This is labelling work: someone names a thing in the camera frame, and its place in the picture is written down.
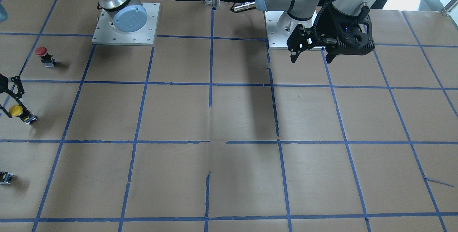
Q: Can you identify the yellow push button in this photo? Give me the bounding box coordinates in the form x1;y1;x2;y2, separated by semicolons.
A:
9;105;38;125

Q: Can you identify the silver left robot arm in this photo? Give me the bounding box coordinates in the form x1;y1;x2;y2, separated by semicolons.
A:
231;0;376;63

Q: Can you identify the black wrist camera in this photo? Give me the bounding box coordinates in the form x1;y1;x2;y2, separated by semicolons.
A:
287;24;326;63

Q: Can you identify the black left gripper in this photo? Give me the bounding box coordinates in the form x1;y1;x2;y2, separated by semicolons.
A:
324;6;375;64

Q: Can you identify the red push button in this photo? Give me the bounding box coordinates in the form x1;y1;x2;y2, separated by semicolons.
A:
34;47;56;68

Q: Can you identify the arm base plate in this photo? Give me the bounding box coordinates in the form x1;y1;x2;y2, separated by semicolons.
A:
264;10;322;50
92;3;160;46

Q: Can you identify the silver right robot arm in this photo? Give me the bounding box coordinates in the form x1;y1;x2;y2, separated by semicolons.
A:
91;0;159;46

